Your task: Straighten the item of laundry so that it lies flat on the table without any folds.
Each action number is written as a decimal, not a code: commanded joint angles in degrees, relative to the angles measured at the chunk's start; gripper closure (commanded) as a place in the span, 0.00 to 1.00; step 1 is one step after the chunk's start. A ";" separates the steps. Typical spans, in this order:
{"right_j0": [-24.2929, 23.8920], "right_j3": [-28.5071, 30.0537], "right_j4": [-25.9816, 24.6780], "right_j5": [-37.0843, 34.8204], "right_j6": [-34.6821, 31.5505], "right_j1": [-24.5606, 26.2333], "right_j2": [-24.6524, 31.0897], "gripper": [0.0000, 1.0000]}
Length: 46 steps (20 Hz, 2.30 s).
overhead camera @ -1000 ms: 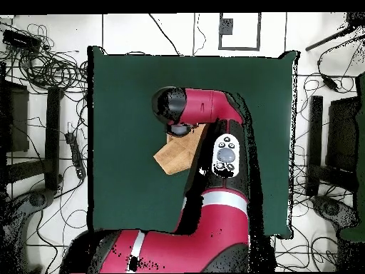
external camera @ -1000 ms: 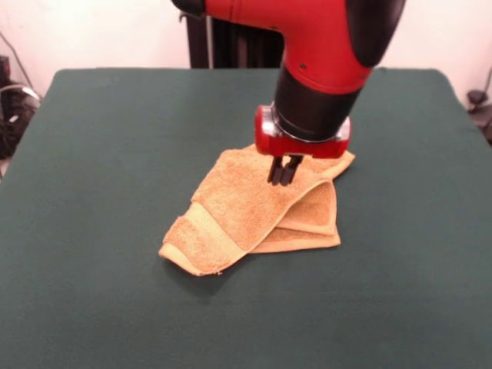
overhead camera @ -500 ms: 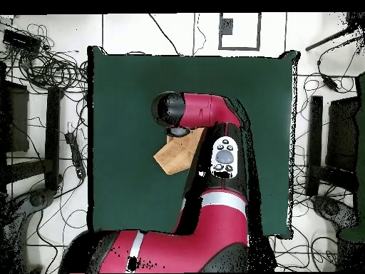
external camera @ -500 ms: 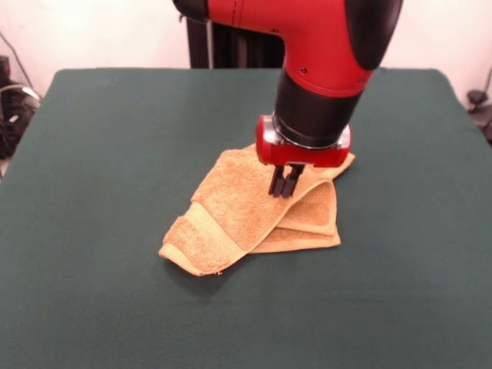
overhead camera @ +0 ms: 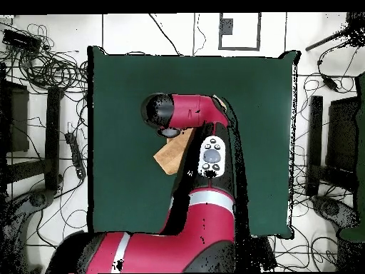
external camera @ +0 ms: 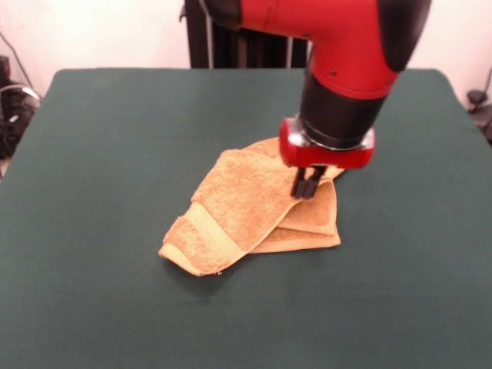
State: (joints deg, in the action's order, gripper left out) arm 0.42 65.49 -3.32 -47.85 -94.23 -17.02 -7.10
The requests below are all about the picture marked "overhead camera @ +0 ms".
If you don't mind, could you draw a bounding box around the grey square frame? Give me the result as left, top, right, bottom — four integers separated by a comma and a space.
218, 12, 262, 51

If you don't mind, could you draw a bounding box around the dark green table cloth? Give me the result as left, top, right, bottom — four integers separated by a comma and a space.
87, 46, 300, 240

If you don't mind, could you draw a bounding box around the black electronics box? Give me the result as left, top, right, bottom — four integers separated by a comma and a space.
1, 29, 43, 54

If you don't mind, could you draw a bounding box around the tangled black cable bundle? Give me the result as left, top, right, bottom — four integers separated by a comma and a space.
0, 24, 89, 95
290, 72, 360, 201

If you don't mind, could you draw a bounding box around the orange terry towel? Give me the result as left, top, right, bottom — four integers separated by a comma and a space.
153, 94, 228, 176

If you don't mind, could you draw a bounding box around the black power strip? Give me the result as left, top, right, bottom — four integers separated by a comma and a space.
252, 236, 278, 272
64, 131, 87, 180

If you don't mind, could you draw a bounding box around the dark grey square patch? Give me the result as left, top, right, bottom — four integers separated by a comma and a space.
220, 18, 234, 36

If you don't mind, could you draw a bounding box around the black power adapter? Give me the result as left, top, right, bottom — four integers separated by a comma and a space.
322, 76, 340, 92

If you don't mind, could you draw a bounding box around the thin black cable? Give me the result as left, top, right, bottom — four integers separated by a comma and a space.
192, 13, 207, 56
148, 13, 181, 56

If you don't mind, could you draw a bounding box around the black stand base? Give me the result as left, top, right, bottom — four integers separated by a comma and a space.
311, 195, 360, 229
2, 188, 56, 258

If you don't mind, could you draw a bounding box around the black tripod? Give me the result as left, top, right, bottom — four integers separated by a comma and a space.
304, 11, 365, 52

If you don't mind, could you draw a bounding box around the dark box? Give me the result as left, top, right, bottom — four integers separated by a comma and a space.
324, 96, 360, 172
0, 81, 30, 153

